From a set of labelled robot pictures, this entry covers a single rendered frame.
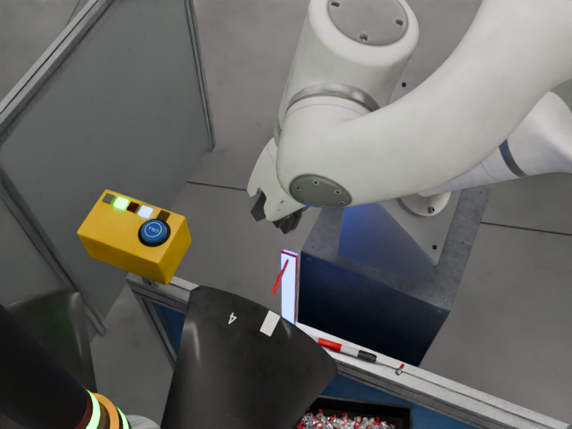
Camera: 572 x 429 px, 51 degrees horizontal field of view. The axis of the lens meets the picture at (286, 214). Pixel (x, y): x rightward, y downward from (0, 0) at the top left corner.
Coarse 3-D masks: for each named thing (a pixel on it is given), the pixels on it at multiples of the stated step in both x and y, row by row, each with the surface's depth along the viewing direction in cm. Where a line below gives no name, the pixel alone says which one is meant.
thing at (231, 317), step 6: (228, 312) 80; (234, 312) 80; (240, 312) 80; (228, 318) 79; (234, 318) 80; (240, 318) 80; (222, 324) 79; (228, 324) 79; (234, 324) 79; (234, 330) 79
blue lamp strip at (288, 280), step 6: (282, 258) 87; (288, 258) 86; (294, 258) 86; (282, 264) 88; (294, 264) 87; (288, 270) 89; (294, 270) 88; (288, 276) 91; (294, 276) 90; (282, 282) 94; (288, 282) 93; (294, 282) 92; (282, 288) 95; (288, 288) 94; (294, 288) 94; (282, 294) 97; (288, 294) 96; (294, 294) 96; (282, 300) 100; (288, 300) 99; (294, 300) 98; (282, 306) 102; (288, 306) 101; (288, 312) 103; (288, 318) 105
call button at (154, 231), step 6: (150, 222) 101; (156, 222) 101; (144, 228) 101; (150, 228) 101; (156, 228) 101; (162, 228) 101; (144, 234) 100; (150, 234) 100; (156, 234) 100; (162, 234) 100; (150, 240) 100; (156, 240) 100
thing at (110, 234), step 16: (112, 192) 106; (96, 208) 104; (112, 208) 104; (160, 208) 104; (96, 224) 102; (112, 224) 102; (128, 224) 102; (144, 224) 102; (176, 224) 102; (96, 240) 101; (112, 240) 101; (128, 240) 101; (144, 240) 100; (176, 240) 103; (96, 256) 107; (112, 256) 104; (128, 256) 101; (144, 256) 99; (160, 256) 99; (176, 256) 105; (144, 272) 104; (160, 272) 101
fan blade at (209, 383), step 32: (192, 320) 79; (256, 320) 80; (288, 320) 82; (192, 352) 77; (224, 352) 78; (256, 352) 78; (288, 352) 80; (320, 352) 82; (192, 384) 75; (224, 384) 76; (256, 384) 76; (288, 384) 78; (320, 384) 79; (192, 416) 74; (224, 416) 74; (256, 416) 74; (288, 416) 76
